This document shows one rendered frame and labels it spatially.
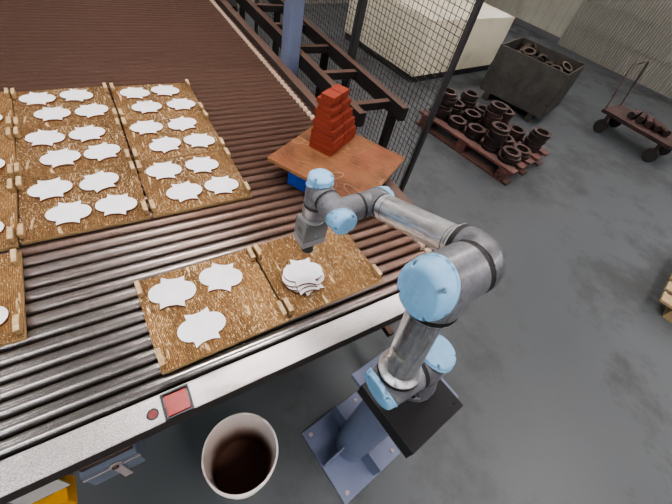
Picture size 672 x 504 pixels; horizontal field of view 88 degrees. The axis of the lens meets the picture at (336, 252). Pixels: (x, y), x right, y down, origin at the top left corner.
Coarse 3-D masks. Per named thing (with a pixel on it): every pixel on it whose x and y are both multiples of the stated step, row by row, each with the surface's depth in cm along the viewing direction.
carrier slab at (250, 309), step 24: (240, 264) 131; (144, 288) 117; (240, 288) 124; (264, 288) 126; (144, 312) 112; (168, 312) 113; (192, 312) 115; (240, 312) 118; (264, 312) 120; (168, 336) 108; (240, 336) 113; (168, 360) 104; (192, 360) 105
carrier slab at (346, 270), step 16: (288, 240) 143; (336, 240) 148; (352, 240) 149; (256, 256) 135; (272, 256) 136; (288, 256) 137; (304, 256) 139; (320, 256) 140; (336, 256) 142; (352, 256) 144; (272, 272) 131; (336, 272) 137; (352, 272) 138; (368, 272) 140; (272, 288) 128; (336, 288) 132; (352, 288) 133; (304, 304) 125; (320, 304) 126
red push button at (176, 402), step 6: (180, 390) 100; (168, 396) 98; (174, 396) 98; (180, 396) 99; (186, 396) 99; (168, 402) 97; (174, 402) 97; (180, 402) 98; (186, 402) 98; (168, 408) 96; (174, 408) 96; (180, 408) 97; (186, 408) 97; (168, 414) 95; (174, 414) 96
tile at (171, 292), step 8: (168, 280) 120; (176, 280) 120; (184, 280) 121; (152, 288) 117; (160, 288) 117; (168, 288) 118; (176, 288) 118; (184, 288) 119; (192, 288) 120; (152, 296) 115; (160, 296) 116; (168, 296) 116; (176, 296) 117; (184, 296) 117; (192, 296) 118; (160, 304) 114; (168, 304) 114; (176, 304) 115; (184, 304) 115
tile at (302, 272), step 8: (296, 264) 131; (304, 264) 132; (312, 264) 133; (288, 272) 128; (296, 272) 129; (304, 272) 130; (312, 272) 130; (320, 272) 131; (288, 280) 126; (296, 280) 127; (304, 280) 127; (312, 280) 128
